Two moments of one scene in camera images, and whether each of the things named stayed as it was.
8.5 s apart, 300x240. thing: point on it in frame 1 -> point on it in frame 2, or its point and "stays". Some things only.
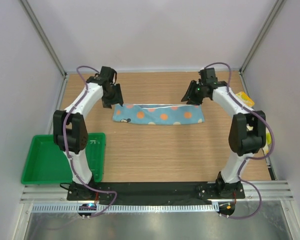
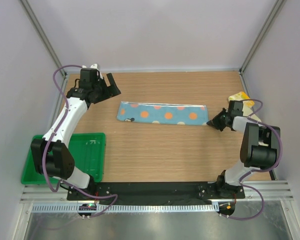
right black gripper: [194, 100] -> [214, 122]
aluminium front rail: [264, 191] stays
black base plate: [154, 193] stays
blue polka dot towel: [159, 114] stays
